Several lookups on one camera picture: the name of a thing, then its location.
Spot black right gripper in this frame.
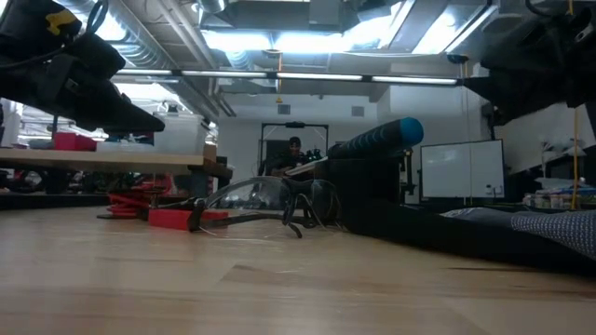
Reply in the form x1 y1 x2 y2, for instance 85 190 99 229
463 7 596 127

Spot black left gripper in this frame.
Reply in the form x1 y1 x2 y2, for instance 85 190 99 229
0 0 165 134

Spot red electrical wire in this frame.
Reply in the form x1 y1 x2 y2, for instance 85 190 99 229
107 184 165 218

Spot long wooden workbench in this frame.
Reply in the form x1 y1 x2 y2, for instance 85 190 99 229
0 143 234 196

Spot small red bin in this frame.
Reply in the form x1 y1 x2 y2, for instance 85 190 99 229
52 130 98 152

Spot translucent plastic storage box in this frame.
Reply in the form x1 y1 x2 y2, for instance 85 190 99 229
152 110 210 155

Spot white whiteboard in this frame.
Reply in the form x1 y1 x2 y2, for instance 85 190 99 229
419 138 507 200

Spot pile of assorted supplies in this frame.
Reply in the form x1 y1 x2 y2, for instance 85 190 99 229
521 183 596 210

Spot overhead light bar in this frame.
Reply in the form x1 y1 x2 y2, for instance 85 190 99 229
114 63 467 87

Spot small red circuit board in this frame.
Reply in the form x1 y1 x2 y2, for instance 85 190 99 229
147 208 230 233

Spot black grey work glove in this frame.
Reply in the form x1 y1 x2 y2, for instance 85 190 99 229
346 199 596 276

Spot person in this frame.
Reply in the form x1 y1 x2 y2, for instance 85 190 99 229
268 135 323 178

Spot clear safety glasses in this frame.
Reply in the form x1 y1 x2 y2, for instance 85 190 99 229
157 175 346 239

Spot black aluminium table frame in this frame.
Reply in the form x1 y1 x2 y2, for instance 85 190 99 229
0 192 113 210

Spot blue black handled screwdriver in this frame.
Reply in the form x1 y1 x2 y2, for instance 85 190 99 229
283 115 425 178

